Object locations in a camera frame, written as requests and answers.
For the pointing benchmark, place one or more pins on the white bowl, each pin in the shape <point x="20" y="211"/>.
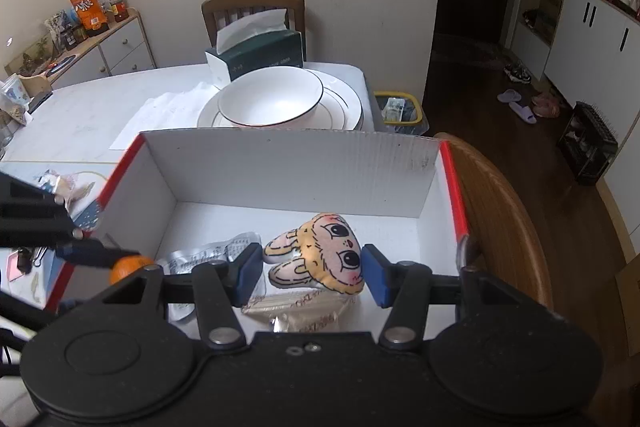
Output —
<point x="270" y="96"/>

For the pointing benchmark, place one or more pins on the wooden dining chair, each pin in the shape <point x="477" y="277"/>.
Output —
<point x="218" y="14"/>

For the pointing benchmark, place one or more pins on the orange tangerine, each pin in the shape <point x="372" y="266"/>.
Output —
<point x="125" y="266"/>

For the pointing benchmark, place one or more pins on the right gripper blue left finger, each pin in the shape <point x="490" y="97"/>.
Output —
<point x="219" y="289"/>

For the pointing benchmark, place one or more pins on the stacked white plates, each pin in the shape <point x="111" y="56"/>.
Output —
<point x="339" y="109"/>

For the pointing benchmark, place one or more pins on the red lid sauce jar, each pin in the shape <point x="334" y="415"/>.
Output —
<point x="119" y="10"/>

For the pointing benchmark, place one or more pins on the brown foil packet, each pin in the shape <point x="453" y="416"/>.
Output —
<point x="312" y="311"/>

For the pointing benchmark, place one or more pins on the bagged cartoon snack cake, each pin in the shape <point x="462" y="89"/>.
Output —
<point x="70" y="189"/>

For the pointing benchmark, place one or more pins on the cartoon face plush toy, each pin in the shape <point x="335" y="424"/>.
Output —
<point x="321" y="253"/>

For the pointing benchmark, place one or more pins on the green white tissue box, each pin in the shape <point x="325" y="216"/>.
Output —
<point x="253" y="42"/>

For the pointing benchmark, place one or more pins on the yellow rim trash bin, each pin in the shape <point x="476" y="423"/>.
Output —
<point x="401" y="113"/>

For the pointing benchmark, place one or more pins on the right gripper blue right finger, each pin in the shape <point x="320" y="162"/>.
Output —
<point x="404" y="289"/>

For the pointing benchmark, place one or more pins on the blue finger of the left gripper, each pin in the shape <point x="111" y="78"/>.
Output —
<point x="91" y="253"/>

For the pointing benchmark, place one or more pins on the white wooden sideboard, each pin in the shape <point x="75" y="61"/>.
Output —
<point x="122" y="49"/>

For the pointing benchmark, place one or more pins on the white paper napkins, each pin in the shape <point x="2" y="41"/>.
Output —
<point x="168" y="111"/>

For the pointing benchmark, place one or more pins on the orange snack bag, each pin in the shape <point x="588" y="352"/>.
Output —
<point x="91" y="16"/>

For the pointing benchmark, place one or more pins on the red cardboard box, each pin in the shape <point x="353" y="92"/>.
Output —
<point x="180" y="189"/>

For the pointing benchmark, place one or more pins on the white cabinet with shelves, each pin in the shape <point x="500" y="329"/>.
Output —
<point x="588" y="50"/>

